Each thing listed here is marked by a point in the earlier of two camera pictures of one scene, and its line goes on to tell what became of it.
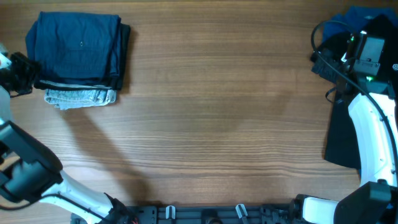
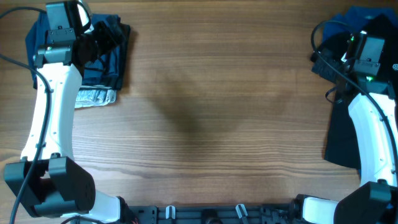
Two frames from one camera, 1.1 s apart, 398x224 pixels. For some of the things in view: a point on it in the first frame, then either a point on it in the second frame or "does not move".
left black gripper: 31,69 to 102,30
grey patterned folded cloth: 66,99 does not move
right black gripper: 325,72 does not move
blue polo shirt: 354,19 does not move
